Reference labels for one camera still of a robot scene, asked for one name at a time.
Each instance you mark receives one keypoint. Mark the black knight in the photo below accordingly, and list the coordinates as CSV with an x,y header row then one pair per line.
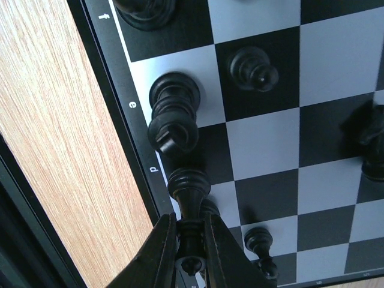
x,y
363,131

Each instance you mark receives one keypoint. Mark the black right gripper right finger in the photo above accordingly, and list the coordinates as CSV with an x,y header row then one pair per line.
x,y
226,263

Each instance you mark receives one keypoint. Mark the black queen chess piece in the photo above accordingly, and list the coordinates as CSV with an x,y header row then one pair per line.
x,y
189,187

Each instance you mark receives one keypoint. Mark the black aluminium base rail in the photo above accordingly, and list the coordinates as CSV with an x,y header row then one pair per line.
x,y
32,254

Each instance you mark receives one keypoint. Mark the black pawn on board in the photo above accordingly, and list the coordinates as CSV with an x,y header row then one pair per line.
x,y
251,70

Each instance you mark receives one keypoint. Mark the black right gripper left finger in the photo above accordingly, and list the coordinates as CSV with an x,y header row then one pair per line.
x,y
154,264

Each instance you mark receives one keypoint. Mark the black bishop chess piece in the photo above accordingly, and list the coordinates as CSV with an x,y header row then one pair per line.
x,y
259,240

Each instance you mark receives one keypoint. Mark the black and grey chessboard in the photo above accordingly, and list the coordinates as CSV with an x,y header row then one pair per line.
x,y
276,159

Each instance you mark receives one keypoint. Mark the black king chess piece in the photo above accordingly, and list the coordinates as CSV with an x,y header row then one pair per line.
x,y
174,98

